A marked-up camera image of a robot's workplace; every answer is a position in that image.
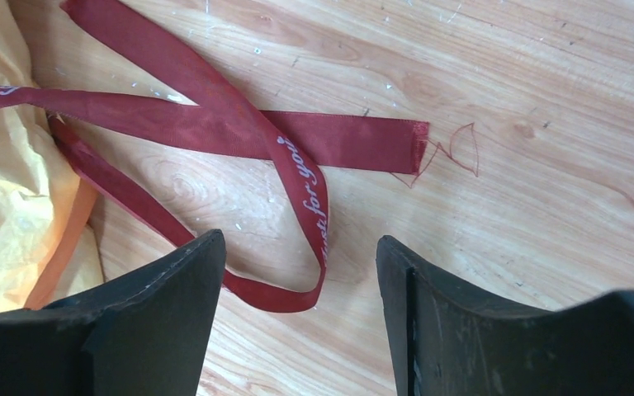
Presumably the dark red ribbon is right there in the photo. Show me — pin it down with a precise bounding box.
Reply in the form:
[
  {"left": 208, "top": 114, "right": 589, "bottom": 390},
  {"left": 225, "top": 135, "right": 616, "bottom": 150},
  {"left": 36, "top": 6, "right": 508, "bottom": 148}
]
[{"left": 0, "top": 0, "right": 480, "bottom": 314}]

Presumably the yellow flower bouquet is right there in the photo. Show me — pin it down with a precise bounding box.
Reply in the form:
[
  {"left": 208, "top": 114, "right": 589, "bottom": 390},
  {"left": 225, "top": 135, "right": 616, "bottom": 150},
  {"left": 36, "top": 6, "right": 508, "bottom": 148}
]
[{"left": 0, "top": 0, "right": 105, "bottom": 317}]

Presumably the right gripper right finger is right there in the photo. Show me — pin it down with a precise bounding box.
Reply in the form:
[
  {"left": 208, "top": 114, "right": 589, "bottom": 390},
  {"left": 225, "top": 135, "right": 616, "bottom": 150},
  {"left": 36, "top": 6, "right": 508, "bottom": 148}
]
[{"left": 376, "top": 236, "right": 634, "bottom": 395}]

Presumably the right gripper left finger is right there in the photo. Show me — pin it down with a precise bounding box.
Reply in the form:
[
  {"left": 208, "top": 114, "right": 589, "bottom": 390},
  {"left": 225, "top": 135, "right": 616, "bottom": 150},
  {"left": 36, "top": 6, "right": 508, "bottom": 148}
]
[{"left": 0, "top": 230, "right": 226, "bottom": 395}]

